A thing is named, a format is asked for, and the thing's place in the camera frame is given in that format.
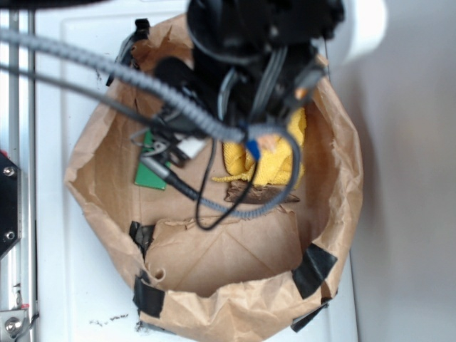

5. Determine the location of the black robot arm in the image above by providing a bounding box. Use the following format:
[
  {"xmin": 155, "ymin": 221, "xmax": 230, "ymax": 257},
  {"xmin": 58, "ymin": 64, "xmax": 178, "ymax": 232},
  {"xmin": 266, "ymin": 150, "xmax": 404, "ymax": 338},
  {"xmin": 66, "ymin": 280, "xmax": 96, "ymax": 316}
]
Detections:
[{"xmin": 131, "ymin": 1, "xmax": 345, "ymax": 130}]

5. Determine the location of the brown wood bark piece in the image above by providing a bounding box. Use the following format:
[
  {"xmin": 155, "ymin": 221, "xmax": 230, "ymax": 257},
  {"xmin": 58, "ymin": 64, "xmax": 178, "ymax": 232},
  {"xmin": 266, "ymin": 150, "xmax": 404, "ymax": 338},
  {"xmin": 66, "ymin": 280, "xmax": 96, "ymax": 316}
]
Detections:
[{"xmin": 224, "ymin": 180, "xmax": 284, "ymax": 204}]

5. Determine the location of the yellow microfiber cloth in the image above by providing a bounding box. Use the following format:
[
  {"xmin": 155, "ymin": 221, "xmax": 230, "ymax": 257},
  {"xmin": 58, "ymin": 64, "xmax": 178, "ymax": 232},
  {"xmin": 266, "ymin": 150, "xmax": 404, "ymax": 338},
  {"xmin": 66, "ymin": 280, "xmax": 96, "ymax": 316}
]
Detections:
[{"xmin": 211, "ymin": 106, "xmax": 307, "ymax": 188}]

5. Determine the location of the green rectangular block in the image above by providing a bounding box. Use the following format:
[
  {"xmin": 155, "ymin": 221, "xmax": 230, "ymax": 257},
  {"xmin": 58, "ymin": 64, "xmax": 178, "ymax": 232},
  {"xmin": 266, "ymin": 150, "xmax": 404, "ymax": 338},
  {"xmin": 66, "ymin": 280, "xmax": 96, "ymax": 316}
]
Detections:
[{"xmin": 135, "ymin": 131, "xmax": 166, "ymax": 191}]

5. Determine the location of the black tape inner left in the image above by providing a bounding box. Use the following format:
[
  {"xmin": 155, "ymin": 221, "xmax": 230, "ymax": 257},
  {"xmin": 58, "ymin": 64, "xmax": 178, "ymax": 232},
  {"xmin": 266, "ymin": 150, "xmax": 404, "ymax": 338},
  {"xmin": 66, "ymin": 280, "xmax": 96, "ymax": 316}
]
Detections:
[{"xmin": 129, "ymin": 221, "xmax": 155, "ymax": 260}]

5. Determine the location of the brown paper bag bin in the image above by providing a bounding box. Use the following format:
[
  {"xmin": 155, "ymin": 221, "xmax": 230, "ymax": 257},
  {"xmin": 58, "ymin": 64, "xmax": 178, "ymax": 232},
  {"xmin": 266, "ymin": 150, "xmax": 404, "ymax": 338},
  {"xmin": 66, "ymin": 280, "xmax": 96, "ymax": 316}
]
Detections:
[{"xmin": 63, "ymin": 14, "xmax": 365, "ymax": 342}]

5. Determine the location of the black tape bottom right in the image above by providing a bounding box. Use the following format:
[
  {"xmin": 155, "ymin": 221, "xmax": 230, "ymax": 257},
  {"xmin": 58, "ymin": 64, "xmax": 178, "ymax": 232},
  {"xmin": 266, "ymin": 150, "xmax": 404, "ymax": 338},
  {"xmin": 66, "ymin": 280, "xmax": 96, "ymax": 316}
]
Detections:
[{"xmin": 292, "ymin": 244, "xmax": 338, "ymax": 299}]

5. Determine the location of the black tape bottom left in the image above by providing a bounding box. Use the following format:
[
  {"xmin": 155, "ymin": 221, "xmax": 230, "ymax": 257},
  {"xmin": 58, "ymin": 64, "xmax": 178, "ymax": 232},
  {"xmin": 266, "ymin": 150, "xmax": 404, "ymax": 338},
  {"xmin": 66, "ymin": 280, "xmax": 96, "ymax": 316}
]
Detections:
[{"xmin": 133, "ymin": 273, "xmax": 165, "ymax": 318}]

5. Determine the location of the black tape top left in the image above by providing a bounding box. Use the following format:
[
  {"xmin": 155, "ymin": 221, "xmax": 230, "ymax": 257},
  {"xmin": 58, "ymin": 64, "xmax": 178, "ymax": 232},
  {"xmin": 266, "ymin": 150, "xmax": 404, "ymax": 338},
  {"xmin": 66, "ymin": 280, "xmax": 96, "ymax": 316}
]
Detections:
[{"xmin": 115, "ymin": 18, "xmax": 150, "ymax": 70}]

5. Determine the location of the black tape bottom edge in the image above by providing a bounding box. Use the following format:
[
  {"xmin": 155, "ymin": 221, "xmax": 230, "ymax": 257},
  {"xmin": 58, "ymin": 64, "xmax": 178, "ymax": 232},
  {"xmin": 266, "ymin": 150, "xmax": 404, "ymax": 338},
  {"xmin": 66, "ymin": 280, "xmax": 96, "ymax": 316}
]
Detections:
[{"xmin": 290, "ymin": 298, "xmax": 331, "ymax": 333}]

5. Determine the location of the white plastic tray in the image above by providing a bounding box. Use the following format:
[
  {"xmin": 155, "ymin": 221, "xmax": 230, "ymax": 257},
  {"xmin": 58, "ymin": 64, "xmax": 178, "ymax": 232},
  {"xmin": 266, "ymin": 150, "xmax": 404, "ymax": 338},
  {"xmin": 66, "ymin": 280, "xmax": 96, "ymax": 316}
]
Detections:
[{"xmin": 34, "ymin": 0, "xmax": 361, "ymax": 342}]

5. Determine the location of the thin black cable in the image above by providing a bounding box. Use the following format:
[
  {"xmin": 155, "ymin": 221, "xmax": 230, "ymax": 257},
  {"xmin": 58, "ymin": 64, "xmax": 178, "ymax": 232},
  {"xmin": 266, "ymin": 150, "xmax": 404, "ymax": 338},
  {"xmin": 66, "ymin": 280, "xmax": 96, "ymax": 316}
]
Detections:
[{"xmin": 194, "ymin": 137, "xmax": 259, "ymax": 231}]

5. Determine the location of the grey braided cable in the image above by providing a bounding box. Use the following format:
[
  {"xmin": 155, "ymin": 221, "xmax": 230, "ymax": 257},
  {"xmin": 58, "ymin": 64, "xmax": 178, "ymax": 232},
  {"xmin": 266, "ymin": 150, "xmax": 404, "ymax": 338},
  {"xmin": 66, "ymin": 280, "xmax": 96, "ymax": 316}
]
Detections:
[{"xmin": 0, "ymin": 27, "xmax": 304, "ymax": 220}]

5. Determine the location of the black metal bracket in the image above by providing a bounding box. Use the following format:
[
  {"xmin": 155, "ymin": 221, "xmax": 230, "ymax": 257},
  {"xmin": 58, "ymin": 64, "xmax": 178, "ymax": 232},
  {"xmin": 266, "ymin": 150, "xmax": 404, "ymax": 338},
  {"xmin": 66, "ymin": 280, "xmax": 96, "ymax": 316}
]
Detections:
[{"xmin": 0, "ymin": 150, "xmax": 21, "ymax": 259}]

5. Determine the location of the aluminium frame rail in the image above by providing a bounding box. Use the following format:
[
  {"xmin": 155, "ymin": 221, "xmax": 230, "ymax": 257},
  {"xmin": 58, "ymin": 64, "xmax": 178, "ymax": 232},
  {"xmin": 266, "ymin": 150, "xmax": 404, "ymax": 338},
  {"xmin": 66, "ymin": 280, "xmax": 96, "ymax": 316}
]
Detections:
[{"xmin": 0, "ymin": 6, "xmax": 39, "ymax": 342}]

